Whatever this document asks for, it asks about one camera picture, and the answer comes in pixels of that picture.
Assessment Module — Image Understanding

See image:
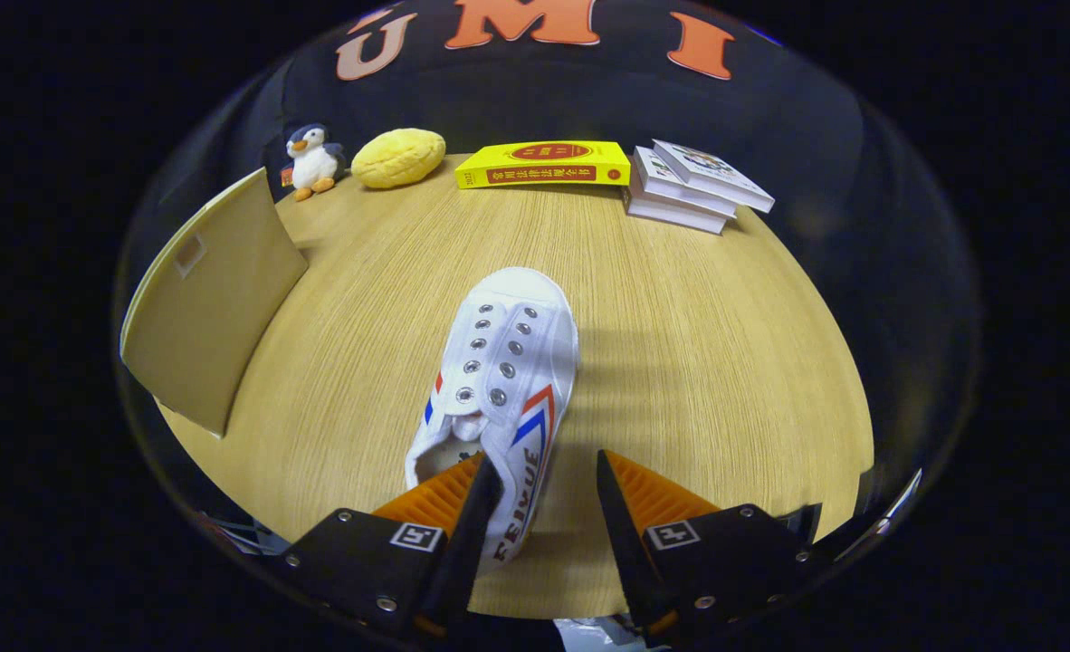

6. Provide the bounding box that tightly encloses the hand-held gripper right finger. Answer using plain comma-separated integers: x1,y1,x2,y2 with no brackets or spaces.
597,449,824,647

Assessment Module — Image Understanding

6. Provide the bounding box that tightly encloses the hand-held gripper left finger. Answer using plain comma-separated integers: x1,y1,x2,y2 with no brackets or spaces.
278,453,504,641

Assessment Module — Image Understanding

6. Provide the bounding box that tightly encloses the beige fabric storage box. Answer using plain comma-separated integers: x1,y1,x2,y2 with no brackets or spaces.
119,166,310,438

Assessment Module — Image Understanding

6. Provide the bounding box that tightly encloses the white paperback book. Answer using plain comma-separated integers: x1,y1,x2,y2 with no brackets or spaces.
624,184,727,235
633,147,738,219

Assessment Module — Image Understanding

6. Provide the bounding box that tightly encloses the yellow book with red label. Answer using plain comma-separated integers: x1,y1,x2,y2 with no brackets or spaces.
454,140,632,190

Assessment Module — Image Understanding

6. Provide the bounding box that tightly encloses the yellow round plush cushion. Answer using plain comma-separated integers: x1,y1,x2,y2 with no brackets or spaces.
350,128,447,190

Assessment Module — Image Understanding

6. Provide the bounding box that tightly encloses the penguin plush toy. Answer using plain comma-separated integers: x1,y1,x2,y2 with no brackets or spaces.
283,123,348,202

